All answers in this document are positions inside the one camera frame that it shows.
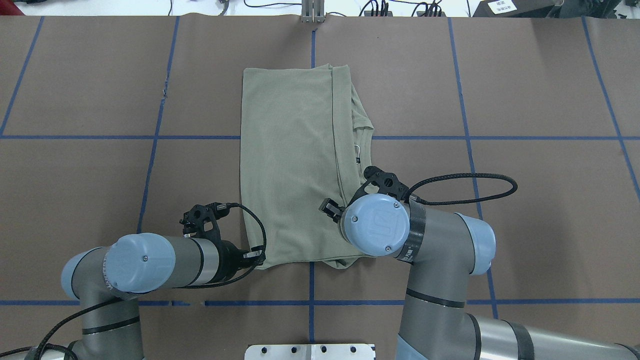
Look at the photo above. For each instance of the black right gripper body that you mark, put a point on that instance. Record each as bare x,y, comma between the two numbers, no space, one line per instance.
332,209

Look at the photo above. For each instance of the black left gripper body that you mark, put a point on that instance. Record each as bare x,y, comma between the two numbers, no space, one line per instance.
230,257

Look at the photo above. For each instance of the green long-sleeve shirt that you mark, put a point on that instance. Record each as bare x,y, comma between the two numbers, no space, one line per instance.
305,136

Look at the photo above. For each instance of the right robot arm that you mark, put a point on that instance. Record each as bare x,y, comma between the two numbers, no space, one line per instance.
444,250

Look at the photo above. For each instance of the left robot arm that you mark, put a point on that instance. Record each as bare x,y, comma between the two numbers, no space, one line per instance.
107,281

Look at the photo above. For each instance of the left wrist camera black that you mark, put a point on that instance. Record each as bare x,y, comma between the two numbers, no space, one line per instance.
201,221

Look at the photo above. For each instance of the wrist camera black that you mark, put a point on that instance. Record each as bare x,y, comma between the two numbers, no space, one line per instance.
387,183
201,221

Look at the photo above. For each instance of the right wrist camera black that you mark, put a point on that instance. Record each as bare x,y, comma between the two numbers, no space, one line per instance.
387,183

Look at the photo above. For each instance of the white pedestal column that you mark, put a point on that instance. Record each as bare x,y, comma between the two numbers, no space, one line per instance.
322,351

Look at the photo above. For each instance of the aluminium frame post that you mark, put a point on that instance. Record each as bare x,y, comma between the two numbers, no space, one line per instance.
313,11

